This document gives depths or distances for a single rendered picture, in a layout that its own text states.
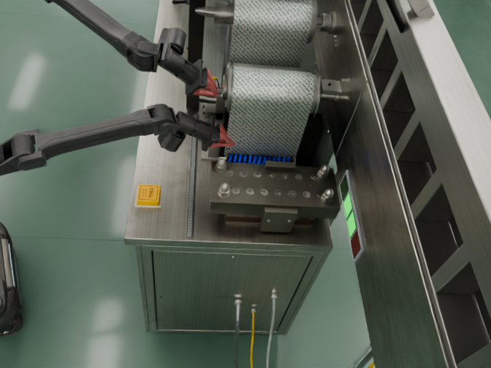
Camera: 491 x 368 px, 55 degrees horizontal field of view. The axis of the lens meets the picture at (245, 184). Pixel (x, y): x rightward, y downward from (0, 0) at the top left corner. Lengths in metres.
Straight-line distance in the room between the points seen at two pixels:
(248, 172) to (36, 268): 1.38
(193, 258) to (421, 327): 0.86
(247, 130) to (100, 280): 1.28
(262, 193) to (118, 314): 1.15
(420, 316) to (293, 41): 0.94
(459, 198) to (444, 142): 0.11
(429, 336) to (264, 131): 0.81
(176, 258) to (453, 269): 0.97
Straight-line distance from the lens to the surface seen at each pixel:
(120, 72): 3.43
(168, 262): 1.61
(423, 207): 0.94
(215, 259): 1.59
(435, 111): 0.92
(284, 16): 1.51
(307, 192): 1.48
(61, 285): 2.47
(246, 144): 1.50
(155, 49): 1.32
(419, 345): 0.95
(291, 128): 1.46
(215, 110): 1.51
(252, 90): 1.36
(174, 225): 1.51
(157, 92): 1.91
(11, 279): 2.28
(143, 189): 1.56
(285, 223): 1.47
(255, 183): 1.46
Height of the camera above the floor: 2.17
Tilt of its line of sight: 52 degrees down
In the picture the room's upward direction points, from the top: 11 degrees clockwise
